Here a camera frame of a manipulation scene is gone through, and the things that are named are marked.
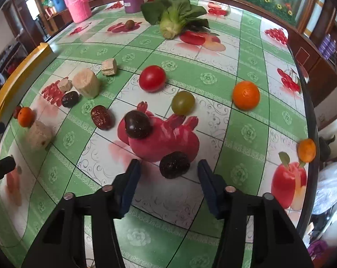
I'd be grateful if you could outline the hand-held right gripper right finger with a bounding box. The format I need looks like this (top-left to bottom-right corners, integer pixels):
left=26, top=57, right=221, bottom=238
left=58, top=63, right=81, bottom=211
left=197, top=159, right=315, bottom=268

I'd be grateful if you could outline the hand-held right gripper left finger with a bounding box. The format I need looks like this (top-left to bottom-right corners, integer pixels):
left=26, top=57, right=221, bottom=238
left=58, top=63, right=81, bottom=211
left=21, top=159, right=142, bottom=268

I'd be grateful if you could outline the orange tangerine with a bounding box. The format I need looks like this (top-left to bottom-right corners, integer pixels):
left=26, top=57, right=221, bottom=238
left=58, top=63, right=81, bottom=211
left=232, top=81, right=261, bottom=110
left=17, top=107, right=35, bottom=127

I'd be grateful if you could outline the dark purple plum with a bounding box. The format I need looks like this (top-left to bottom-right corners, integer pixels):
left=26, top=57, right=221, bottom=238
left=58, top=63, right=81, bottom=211
left=124, top=110, right=153, bottom=139
left=159, top=151, right=191, bottom=180

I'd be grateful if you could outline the yellow-rimmed white foam tray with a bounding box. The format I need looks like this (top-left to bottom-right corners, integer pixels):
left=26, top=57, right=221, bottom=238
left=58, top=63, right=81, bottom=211
left=0, top=42, right=59, bottom=146

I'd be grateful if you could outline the red-brown date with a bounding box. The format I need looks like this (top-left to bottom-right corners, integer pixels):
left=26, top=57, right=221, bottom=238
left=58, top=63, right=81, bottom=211
left=91, top=105, right=114, bottom=131

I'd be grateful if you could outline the green fruit-print tablecloth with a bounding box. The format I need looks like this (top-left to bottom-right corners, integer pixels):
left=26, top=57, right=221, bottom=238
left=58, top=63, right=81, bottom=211
left=0, top=0, right=311, bottom=268

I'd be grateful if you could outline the dark maroon date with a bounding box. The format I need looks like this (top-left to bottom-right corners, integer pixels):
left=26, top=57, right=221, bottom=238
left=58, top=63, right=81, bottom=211
left=61, top=91, right=80, bottom=108

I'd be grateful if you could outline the green grape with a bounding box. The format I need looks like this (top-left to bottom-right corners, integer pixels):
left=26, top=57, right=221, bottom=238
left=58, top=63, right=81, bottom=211
left=171, top=90, right=196, bottom=115

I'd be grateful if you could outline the small orange kumquat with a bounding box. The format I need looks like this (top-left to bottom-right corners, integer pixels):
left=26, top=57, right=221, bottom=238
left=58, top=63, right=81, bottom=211
left=297, top=138, right=317, bottom=163

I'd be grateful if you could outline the red tomato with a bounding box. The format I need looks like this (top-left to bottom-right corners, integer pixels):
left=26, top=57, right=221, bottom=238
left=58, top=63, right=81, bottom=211
left=139, top=65, right=167, bottom=93

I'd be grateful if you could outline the white plastic bag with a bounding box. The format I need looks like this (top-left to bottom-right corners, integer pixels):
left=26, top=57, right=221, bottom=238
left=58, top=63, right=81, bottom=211
left=311, top=159, right=337, bottom=215

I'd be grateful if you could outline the black bag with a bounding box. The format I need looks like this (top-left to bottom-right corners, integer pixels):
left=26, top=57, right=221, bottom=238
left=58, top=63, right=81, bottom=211
left=318, top=135, right=336, bottom=161

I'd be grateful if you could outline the pink knit-sleeved bottle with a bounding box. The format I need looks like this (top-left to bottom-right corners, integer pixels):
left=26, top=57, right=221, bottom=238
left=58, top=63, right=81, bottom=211
left=63, top=0, right=92, bottom=23

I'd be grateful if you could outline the low brown wooden cabinet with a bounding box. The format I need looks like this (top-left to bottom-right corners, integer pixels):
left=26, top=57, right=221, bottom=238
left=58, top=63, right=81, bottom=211
left=287, top=19, right=337, bottom=109

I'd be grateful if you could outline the green bok choy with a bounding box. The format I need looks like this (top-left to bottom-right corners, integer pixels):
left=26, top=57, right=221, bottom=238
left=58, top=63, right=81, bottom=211
left=141, top=0, right=211, bottom=40

